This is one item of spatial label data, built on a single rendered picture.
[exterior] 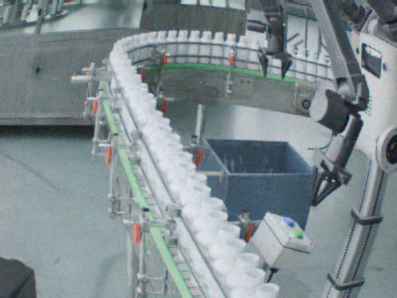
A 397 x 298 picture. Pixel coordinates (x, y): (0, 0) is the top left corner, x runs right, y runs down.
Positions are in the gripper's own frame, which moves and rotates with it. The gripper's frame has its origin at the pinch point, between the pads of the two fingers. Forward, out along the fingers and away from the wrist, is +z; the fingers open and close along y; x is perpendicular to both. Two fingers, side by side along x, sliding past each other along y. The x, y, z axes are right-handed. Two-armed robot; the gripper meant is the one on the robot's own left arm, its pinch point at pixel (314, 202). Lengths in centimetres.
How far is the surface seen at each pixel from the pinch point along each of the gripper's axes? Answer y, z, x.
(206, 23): -555, 0, 135
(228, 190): -74, 24, 16
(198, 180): -16.5, 8.4, -17.3
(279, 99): -186, 5, 71
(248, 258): 16.0, 9.2, -16.2
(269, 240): -2.6, 11.2, -3.6
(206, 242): 1.8, 13.7, -18.0
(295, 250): 3.7, 9.7, 0.0
